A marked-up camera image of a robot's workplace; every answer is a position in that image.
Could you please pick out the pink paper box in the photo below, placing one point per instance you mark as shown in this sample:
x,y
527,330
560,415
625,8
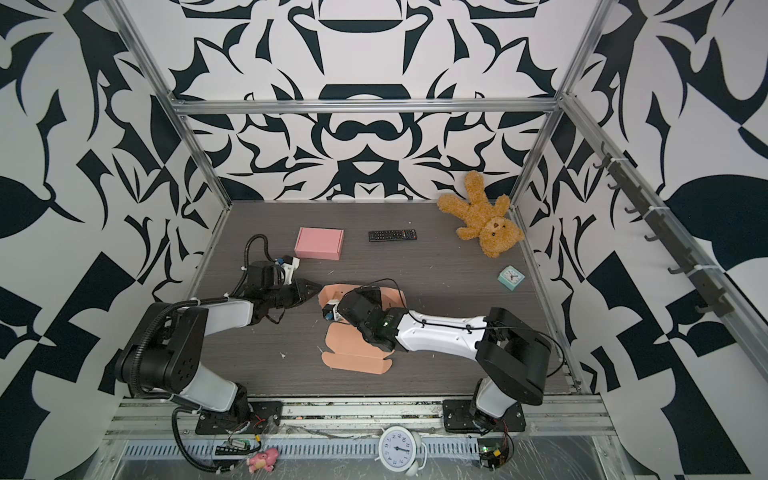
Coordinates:
x,y
319,243

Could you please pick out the white round table clock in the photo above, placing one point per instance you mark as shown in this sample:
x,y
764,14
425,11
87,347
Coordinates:
x,y
401,450

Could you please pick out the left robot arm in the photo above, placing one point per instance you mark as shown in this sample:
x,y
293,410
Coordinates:
x,y
162,358

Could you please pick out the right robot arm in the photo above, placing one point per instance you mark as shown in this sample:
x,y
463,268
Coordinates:
x,y
514,356

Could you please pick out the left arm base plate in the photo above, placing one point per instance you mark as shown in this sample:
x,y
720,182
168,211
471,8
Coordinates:
x,y
259,417

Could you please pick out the peach paper box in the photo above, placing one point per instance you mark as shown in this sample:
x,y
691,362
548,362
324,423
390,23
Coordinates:
x,y
347,350

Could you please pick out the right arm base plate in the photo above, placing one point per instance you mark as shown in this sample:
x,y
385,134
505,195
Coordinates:
x,y
462,416

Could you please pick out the black tv remote control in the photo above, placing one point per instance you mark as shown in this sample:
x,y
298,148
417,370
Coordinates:
x,y
395,235

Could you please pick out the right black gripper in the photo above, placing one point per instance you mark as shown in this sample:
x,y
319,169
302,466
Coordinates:
x,y
374,294

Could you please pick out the small green alarm clock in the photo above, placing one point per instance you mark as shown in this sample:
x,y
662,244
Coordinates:
x,y
511,278

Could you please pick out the brown teddy bear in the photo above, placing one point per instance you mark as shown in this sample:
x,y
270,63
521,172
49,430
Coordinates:
x,y
483,220

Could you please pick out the small pink toy figure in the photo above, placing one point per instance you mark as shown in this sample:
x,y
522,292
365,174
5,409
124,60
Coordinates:
x,y
264,460

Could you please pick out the black electronics module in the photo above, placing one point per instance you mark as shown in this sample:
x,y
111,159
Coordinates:
x,y
493,456

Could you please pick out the black wall hook rack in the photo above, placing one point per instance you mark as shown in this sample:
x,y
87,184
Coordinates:
x,y
669,231

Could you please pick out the green circuit board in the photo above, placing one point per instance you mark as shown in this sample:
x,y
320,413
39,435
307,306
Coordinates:
x,y
238,447

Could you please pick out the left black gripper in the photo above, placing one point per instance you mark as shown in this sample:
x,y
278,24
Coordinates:
x,y
300,287

